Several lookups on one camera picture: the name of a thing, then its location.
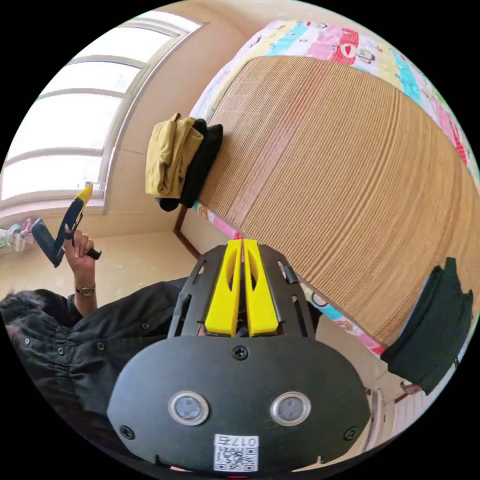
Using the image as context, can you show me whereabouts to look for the person's left hand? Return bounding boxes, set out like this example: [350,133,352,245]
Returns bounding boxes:
[62,228,96,281]

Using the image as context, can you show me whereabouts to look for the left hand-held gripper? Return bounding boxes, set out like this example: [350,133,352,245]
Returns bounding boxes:
[51,183,103,269]

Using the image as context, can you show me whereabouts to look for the person's body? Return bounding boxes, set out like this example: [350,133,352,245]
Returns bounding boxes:
[0,277,198,466]

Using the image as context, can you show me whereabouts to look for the person's left forearm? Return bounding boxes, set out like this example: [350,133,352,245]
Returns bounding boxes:
[73,275,98,318]

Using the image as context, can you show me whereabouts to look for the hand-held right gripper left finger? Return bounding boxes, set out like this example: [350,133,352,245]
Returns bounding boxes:
[204,239,243,337]

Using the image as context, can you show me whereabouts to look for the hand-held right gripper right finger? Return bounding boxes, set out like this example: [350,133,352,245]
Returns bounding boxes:
[243,239,280,338]

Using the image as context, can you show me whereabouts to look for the black pants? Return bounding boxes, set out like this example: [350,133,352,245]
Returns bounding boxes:
[380,256,476,397]

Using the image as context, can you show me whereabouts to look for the bed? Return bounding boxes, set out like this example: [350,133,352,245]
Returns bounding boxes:
[189,18,480,357]

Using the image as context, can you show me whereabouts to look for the window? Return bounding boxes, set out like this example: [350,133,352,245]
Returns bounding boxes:
[0,9,209,223]

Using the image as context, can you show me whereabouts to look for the pile of clothes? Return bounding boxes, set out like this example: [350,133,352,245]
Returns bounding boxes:
[144,112,225,213]

